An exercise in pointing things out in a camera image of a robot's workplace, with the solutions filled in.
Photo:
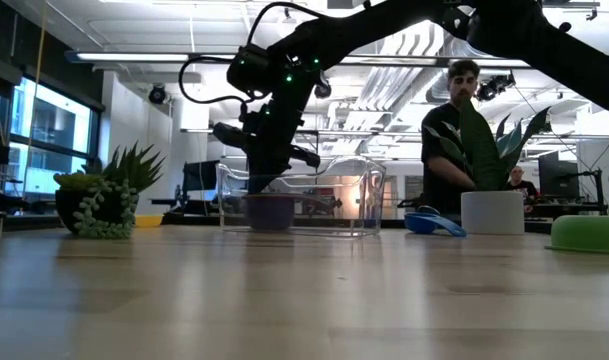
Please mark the black aluminium table frame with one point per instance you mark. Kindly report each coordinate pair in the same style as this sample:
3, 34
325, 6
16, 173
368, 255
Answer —
29, 222

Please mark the clear plastic basket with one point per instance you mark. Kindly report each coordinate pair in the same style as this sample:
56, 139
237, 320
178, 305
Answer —
364, 200

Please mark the blue measuring cup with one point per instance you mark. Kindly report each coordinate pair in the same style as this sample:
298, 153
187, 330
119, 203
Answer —
424, 224

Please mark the yellow measuring cup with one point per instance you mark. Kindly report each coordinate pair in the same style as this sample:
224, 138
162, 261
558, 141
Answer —
149, 221

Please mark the purple bowl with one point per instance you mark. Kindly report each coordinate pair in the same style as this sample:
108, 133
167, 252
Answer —
271, 222

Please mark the black background rig stand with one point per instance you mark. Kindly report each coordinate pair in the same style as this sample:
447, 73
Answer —
598, 190

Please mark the black background table frame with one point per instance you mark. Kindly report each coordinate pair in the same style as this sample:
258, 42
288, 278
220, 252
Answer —
334, 132

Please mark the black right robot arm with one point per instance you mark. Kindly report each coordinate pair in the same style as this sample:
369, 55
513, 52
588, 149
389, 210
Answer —
384, 25

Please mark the black ceiling rail fixture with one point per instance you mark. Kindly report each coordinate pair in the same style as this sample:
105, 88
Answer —
574, 4

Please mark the succulent plant in dark pot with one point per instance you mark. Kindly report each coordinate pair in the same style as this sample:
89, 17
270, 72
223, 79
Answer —
114, 200

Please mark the black ceiling spotlight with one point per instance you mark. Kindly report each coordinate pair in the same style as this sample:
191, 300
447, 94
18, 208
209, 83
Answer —
157, 94
324, 91
494, 86

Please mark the person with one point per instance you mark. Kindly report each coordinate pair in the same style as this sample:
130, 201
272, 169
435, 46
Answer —
521, 187
436, 150

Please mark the black computer monitor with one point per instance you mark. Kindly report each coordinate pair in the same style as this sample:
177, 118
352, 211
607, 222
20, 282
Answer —
200, 176
558, 175

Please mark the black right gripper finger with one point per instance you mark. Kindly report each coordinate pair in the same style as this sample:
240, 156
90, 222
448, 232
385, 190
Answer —
256, 180

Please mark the navy measuring cup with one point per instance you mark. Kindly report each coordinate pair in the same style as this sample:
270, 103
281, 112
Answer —
269, 200

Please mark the black linear light bar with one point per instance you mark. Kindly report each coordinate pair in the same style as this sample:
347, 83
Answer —
134, 57

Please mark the snake plant in white pot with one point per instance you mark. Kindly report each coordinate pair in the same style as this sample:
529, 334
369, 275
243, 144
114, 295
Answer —
491, 212

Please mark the green measuring cup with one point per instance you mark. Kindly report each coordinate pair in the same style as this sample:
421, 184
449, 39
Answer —
589, 235

